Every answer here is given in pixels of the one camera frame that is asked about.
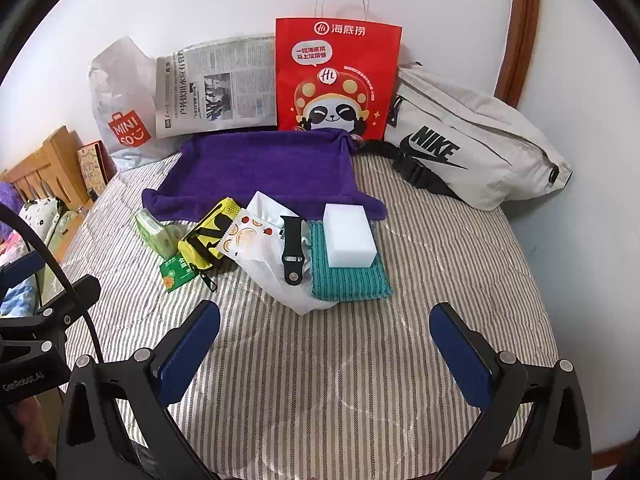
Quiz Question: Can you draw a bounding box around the green fruit snack packet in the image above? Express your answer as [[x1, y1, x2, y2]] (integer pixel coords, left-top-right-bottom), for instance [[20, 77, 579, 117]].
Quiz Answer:
[[160, 252, 196, 292]]

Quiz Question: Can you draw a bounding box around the yellow black pouch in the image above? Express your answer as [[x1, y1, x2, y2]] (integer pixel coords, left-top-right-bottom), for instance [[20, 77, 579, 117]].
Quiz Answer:
[[177, 197, 240, 292]]

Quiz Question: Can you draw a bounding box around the green tissue pack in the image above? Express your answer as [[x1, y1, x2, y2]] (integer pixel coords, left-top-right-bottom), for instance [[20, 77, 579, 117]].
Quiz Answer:
[[134, 208, 186, 260]]

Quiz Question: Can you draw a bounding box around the white glove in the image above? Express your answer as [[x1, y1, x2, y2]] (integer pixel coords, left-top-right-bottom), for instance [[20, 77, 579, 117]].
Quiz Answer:
[[239, 191, 335, 315]]

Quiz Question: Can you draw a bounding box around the fruit print wipe packet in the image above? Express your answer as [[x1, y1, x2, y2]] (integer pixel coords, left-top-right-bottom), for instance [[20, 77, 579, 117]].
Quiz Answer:
[[218, 209, 281, 263]]

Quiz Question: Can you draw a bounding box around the teal knitted cloth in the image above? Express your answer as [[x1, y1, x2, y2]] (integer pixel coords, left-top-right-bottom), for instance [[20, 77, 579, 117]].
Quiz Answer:
[[309, 221, 394, 302]]

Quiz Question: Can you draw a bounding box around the black watch strap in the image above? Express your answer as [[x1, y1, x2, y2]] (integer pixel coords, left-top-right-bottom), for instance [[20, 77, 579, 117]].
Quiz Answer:
[[278, 214, 307, 287]]

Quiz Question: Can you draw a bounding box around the white sponge block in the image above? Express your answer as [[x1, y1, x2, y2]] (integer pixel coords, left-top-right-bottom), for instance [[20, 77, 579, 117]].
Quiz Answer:
[[322, 204, 378, 269]]

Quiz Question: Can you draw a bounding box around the wooden chair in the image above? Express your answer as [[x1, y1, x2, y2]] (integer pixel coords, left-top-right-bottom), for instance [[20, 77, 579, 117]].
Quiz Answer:
[[1, 126, 90, 210]]

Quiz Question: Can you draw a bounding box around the striped mattress cover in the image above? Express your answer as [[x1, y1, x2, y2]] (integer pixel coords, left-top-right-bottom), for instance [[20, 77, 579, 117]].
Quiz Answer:
[[63, 154, 558, 479]]

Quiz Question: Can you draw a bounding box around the patterned book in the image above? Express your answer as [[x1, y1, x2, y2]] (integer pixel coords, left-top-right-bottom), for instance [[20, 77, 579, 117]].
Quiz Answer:
[[76, 140, 116, 200]]

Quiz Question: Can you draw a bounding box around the white Miniso plastic bag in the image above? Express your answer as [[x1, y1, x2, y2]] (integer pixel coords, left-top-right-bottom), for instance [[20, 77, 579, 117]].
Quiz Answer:
[[89, 37, 182, 171]]

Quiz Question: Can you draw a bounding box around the beige Nike waist bag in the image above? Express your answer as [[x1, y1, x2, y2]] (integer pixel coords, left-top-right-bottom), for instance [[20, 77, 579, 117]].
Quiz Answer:
[[359, 63, 573, 211]]

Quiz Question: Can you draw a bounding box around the purple towel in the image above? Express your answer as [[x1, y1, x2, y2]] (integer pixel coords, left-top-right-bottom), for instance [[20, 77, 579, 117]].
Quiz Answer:
[[142, 129, 387, 221]]

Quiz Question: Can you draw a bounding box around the folded newspaper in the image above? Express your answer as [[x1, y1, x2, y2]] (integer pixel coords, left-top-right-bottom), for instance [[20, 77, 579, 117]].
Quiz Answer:
[[155, 34, 277, 139]]

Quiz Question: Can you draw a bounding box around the red panda paper bag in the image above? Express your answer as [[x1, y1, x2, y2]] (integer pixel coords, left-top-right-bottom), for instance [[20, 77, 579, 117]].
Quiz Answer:
[[274, 0, 402, 140]]

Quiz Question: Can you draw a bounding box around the black cable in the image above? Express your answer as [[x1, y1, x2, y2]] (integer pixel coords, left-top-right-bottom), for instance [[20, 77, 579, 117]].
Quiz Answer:
[[0, 202, 106, 365]]

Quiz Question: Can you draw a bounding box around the brown wooden door frame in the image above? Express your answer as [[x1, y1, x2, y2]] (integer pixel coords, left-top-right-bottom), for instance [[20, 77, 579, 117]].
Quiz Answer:
[[494, 0, 540, 107]]

